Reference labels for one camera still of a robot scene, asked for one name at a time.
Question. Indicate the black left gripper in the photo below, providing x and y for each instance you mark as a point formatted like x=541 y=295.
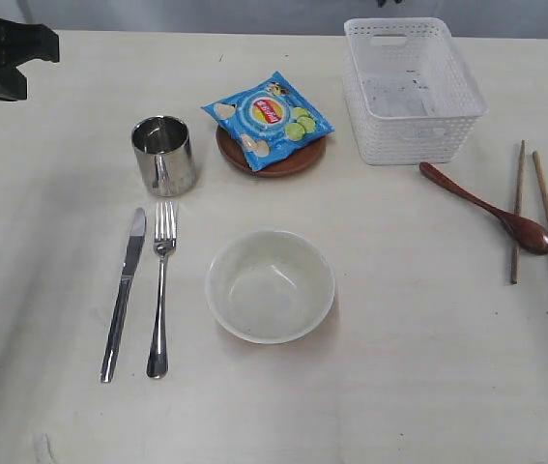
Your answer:
x=19 y=44

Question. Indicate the shiny stainless steel cup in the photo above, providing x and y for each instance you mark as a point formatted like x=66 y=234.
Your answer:
x=162 y=148

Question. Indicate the silver metal table knife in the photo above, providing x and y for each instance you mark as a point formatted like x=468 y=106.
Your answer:
x=132 y=256

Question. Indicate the silver metal fork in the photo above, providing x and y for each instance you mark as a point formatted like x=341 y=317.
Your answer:
x=164 y=245

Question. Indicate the brown round plate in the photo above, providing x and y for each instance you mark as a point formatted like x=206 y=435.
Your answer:
x=299 y=161

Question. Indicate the blue Lays chip bag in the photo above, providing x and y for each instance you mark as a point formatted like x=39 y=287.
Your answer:
x=270 y=121

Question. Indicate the white speckled ceramic bowl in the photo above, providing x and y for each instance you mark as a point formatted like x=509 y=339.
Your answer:
x=270 y=287

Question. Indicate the white perforated plastic basket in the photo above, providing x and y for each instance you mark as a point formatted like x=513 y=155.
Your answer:
x=410 y=95

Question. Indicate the dark red wooden spoon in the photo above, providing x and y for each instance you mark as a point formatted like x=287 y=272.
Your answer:
x=528 y=234

